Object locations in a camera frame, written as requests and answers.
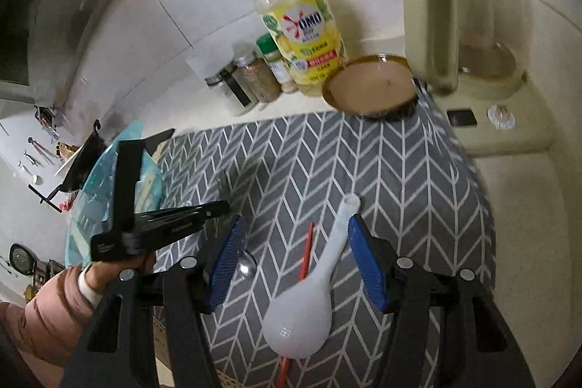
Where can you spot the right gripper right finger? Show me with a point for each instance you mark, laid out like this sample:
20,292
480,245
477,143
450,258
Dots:
383,277

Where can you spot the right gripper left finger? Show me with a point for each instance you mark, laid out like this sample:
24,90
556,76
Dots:
222,253

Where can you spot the white plastic rice spoon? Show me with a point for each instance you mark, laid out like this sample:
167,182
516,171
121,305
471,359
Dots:
298,321

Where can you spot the pink left sleeve forearm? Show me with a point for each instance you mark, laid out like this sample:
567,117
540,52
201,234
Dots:
38,338

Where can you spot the person's left hand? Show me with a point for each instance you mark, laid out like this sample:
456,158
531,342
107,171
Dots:
98,275

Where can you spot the metal spoon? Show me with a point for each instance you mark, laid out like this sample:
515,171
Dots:
247,266

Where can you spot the black gas stove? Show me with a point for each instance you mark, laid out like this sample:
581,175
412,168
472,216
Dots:
152,143

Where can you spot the red chopstick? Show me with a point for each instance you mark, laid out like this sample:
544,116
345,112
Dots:
284,362

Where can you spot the steel and black canister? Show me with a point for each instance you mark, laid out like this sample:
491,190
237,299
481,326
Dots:
233,90

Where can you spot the glass jar brown spice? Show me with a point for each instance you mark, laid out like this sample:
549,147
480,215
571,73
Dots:
258,76

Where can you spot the green cap spice bottle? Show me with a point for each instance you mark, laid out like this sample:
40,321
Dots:
276,63

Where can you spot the grey range hood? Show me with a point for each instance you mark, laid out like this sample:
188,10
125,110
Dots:
42,45

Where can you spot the green electric kettle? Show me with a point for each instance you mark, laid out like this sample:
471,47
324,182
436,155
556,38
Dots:
473,56

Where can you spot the yellow OMO detergent bottle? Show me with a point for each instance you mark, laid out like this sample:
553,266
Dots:
308,37

